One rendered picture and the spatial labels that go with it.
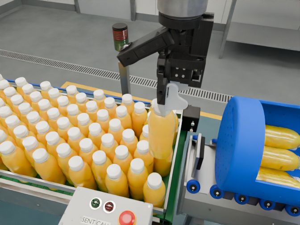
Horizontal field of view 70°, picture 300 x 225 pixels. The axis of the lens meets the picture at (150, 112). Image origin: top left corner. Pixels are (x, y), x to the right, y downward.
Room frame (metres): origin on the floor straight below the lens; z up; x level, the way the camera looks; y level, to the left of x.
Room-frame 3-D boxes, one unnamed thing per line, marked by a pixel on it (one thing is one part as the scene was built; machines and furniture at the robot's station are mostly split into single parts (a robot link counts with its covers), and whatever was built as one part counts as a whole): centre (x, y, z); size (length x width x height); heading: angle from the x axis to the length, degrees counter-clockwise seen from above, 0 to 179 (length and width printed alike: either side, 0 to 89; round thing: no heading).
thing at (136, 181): (0.33, 0.04, 0.98); 0.07 x 0.07 x 0.17
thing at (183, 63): (0.34, -0.06, 1.43); 0.09 x 0.08 x 0.12; 77
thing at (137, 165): (0.33, 0.04, 1.07); 0.04 x 0.04 x 0.02
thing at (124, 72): (0.86, 0.12, 0.55); 0.04 x 0.04 x 1.10; 77
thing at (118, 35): (0.86, 0.12, 1.23); 0.06 x 0.06 x 0.04
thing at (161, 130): (0.35, -0.03, 1.20); 0.07 x 0.07 x 0.17
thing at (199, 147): (0.42, -0.17, 0.99); 0.10 x 0.02 x 0.12; 167
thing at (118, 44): (0.86, 0.12, 1.18); 0.06 x 0.06 x 0.05
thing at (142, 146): (0.40, 0.02, 1.07); 0.04 x 0.04 x 0.02
